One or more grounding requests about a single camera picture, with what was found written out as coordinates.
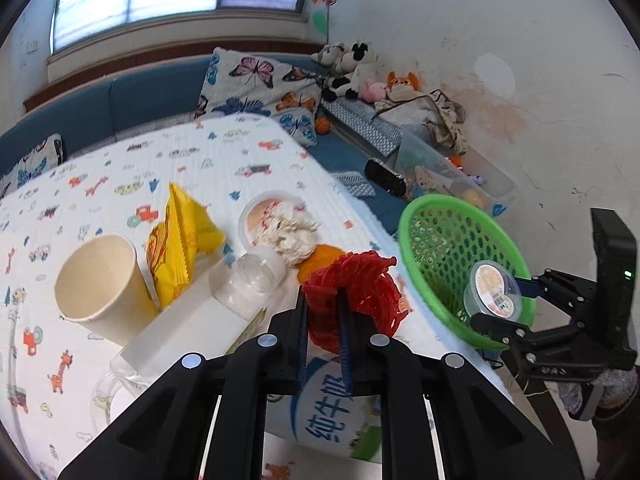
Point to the black handheld device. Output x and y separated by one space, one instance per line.
385 176

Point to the small butterfly print pillow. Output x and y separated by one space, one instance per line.
35 165

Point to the grey plush toy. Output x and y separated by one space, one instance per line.
327 54

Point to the green plastic basket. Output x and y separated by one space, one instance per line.
435 240

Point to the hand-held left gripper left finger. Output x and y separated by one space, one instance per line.
301 330

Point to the beige paper cup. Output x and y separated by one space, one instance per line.
100 280

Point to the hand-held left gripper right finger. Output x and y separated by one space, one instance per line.
345 340

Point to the small orange ball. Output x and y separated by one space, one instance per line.
322 126

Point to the blue sofa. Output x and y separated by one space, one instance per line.
150 95

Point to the yellow snack bag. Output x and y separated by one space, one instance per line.
185 230

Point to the black and white cow plush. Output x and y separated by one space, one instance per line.
350 80

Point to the clear plastic storage box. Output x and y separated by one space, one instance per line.
425 160

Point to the beige cloth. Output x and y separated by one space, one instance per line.
440 115

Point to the white milk carton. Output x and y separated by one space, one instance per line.
320 420

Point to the small lidded plastic cup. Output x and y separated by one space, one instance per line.
492 287

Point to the round plastic bowl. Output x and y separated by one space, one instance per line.
257 220

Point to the orange fox plush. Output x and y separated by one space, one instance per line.
402 82

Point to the cartoon print white blanket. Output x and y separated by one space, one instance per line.
150 160

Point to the large butterfly print pillow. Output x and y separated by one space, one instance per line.
255 85

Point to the orange peel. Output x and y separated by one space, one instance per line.
320 257

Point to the clear plastic bottle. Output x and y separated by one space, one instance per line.
200 320

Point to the red foam fruit net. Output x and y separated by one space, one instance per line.
370 285

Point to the person's right hand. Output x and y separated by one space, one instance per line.
619 385

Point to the pink plush toy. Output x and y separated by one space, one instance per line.
374 92

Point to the purple plastic toy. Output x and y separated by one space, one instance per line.
475 178

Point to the grey patterned pad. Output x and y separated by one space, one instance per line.
352 182

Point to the white tissue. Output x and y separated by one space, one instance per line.
295 235

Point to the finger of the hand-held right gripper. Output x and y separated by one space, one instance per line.
555 285
500 330

